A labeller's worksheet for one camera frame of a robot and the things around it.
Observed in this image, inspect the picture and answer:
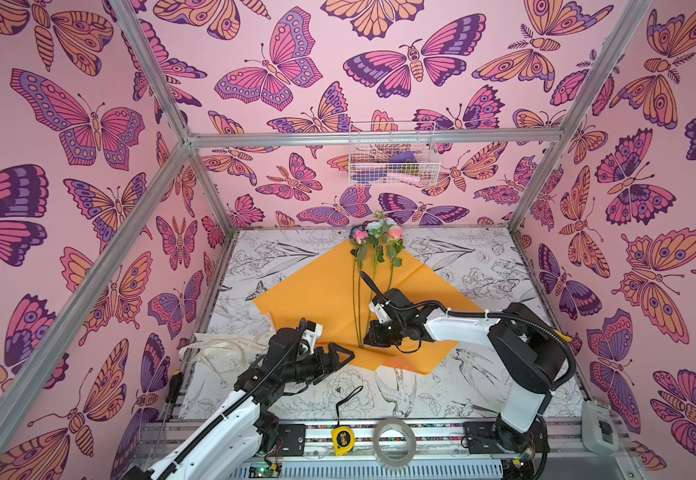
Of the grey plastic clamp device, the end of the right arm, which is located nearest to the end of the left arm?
the end of the right arm

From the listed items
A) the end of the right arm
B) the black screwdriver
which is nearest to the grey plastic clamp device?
the end of the right arm

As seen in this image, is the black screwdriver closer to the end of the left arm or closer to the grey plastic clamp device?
the end of the left arm

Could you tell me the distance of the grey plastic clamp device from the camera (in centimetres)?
70

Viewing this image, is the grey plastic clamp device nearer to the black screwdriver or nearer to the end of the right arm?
the end of the right arm
